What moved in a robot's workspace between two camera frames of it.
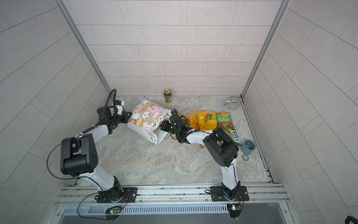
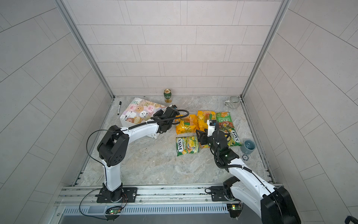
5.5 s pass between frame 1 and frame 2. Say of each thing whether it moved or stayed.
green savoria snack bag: stayed
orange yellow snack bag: stayed
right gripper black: moved
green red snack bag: stayed
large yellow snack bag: stayed
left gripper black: moved
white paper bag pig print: moved
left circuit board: stayed
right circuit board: stayed
